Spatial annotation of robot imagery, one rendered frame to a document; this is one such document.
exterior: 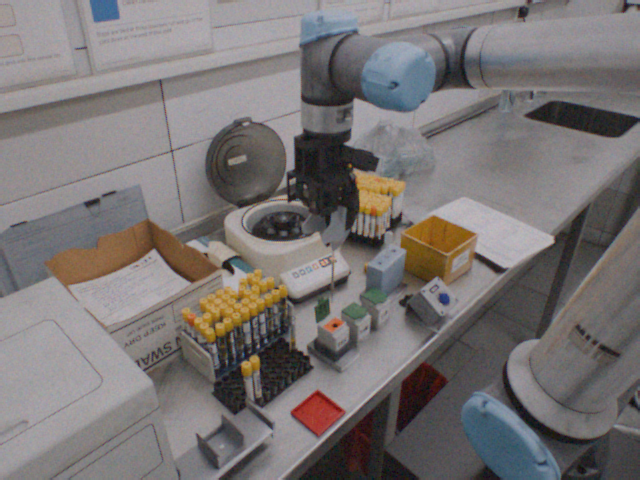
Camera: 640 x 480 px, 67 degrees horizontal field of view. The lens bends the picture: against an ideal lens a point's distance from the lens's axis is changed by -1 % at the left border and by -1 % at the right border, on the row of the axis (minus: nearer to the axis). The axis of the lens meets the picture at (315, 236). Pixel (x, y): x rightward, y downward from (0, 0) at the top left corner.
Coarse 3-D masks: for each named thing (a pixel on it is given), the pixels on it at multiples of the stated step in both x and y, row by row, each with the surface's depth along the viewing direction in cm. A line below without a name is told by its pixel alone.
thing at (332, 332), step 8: (328, 320) 94; (336, 320) 94; (320, 328) 93; (328, 328) 92; (336, 328) 92; (344, 328) 93; (320, 336) 94; (328, 336) 92; (336, 336) 91; (344, 336) 93; (328, 344) 93; (336, 344) 92
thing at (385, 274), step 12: (384, 252) 109; (396, 252) 109; (372, 264) 105; (384, 264) 105; (396, 264) 108; (372, 276) 106; (384, 276) 105; (396, 276) 111; (384, 288) 107; (396, 288) 113
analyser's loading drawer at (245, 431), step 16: (224, 416) 76; (240, 416) 80; (256, 416) 79; (224, 432) 77; (240, 432) 73; (256, 432) 77; (272, 432) 77; (192, 448) 75; (208, 448) 71; (224, 448) 75; (240, 448) 73; (176, 464) 72; (192, 464) 72; (208, 464) 72; (224, 464) 72
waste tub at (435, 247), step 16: (416, 224) 120; (432, 224) 125; (448, 224) 121; (416, 240) 114; (432, 240) 127; (448, 240) 123; (464, 240) 119; (416, 256) 116; (432, 256) 112; (448, 256) 109; (464, 256) 115; (416, 272) 117; (432, 272) 114; (448, 272) 112; (464, 272) 119
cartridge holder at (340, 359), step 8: (312, 344) 97; (320, 344) 94; (344, 344) 94; (312, 352) 97; (320, 352) 95; (328, 352) 93; (336, 352) 92; (344, 352) 94; (352, 352) 95; (328, 360) 94; (336, 360) 93; (344, 360) 93; (352, 360) 94; (336, 368) 93; (344, 368) 93
